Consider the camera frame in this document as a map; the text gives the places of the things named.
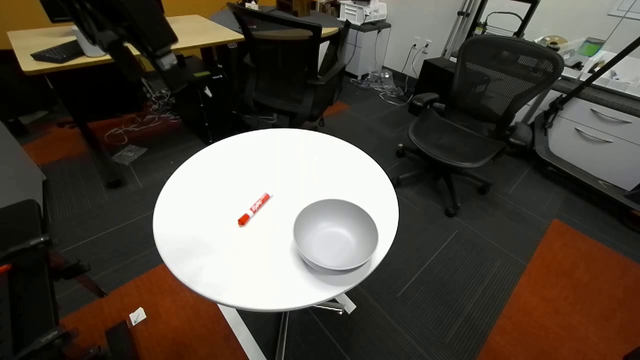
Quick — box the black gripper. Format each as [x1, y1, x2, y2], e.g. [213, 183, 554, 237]
[70, 0, 190, 94]

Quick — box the red marker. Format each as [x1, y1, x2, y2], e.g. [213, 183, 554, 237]
[237, 192, 273, 228]

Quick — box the grey bowl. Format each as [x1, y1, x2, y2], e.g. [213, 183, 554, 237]
[293, 198, 379, 274]

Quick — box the white cup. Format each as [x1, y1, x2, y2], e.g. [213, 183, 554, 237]
[72, 26, 107, 58]

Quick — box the wooden desk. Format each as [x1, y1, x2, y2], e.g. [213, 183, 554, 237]
[7, 14, 245, 190]

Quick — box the black keyboard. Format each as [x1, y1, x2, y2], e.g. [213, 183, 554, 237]
[30, 39, 85, 64]

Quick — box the paper sheet on floor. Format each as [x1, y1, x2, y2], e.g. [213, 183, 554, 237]
[111, 144, 149, 166]

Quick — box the round wooden table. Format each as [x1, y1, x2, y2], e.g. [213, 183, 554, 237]
[209, 7, 342, 42]

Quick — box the small black computer tower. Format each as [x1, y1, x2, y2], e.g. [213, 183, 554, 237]
[408, 56, 457, 117]

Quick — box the metal stand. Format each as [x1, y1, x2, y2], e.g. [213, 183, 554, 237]
[441, 0, 542, 60]

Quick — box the black mesh office chair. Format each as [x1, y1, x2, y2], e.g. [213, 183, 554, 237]
[395, 34, 566, 219]

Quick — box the black pole stand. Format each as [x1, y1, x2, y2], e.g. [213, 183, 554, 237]
[542, 36, 640, 132]

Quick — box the white drawer cabinet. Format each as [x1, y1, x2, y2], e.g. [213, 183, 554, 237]
[514, 75, 640, 193]

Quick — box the tangle of white cables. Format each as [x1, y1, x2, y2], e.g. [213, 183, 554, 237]
[102, 87, 182, 147]

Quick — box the tangle of grey cables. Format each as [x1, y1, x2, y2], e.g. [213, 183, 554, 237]
[350, 70, 416, 107]

